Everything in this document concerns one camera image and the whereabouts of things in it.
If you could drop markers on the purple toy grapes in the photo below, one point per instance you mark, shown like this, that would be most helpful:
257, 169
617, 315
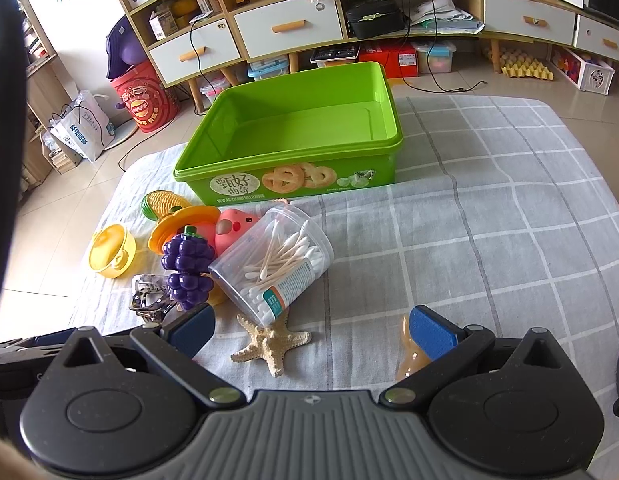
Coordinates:
188, 256

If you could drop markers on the red round bucket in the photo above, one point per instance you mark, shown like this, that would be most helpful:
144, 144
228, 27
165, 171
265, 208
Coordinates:
143, 94

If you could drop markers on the purple plush toy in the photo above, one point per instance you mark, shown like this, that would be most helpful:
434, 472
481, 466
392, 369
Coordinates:
123, 48

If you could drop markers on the yellow toy corn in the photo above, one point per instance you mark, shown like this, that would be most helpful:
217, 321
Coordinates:
158, 204

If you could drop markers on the yellow egg tray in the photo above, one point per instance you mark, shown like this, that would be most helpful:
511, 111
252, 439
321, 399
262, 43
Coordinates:
515, 63

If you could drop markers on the orange toy pumpkin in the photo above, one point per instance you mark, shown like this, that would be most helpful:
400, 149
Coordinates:
202, 218

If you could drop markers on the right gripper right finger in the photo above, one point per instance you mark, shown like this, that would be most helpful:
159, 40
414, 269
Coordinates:
454, 351

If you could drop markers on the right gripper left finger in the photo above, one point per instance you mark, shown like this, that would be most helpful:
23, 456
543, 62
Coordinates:
169, 350

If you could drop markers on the pink rubber pig toy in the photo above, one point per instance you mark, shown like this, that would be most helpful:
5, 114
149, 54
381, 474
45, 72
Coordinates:
229, 227

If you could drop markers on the green plastic cookie box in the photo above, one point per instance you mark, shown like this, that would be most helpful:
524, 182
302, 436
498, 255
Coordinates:
313, 132

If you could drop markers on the red cardboard box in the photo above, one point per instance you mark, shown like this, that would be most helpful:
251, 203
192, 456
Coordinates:
398, 60

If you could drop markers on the clear cotton swab jar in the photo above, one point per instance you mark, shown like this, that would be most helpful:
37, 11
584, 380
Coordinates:
273, 263

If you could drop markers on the grey checked table cloth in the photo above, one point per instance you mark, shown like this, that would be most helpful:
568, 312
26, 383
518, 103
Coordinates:
497, 217

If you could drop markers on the white patterned toy box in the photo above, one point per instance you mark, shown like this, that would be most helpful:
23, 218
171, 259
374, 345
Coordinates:
588, 74

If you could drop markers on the wooden cabinet with drawers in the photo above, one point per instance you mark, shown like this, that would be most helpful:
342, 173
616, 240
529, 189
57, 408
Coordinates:
265, 28

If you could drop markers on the black case on shelf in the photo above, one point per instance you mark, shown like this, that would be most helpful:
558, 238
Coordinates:
372, 18

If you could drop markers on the white blue shopping bag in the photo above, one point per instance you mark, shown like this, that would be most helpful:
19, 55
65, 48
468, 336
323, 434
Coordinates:
83, 126

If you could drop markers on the clear box blue lid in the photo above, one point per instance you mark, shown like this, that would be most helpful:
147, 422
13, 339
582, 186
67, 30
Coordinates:
270, 67

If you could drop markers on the translucent tan antler toy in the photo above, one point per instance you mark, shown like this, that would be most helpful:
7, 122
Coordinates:
414, 357

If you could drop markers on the leopard hair claw clip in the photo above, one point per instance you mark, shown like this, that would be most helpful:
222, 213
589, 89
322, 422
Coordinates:
150, 297

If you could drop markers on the beige starfish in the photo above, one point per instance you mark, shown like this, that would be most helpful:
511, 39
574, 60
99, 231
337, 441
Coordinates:
270, 343

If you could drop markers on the yellow toy pot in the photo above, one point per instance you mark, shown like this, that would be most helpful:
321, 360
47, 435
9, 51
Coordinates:
112, 251

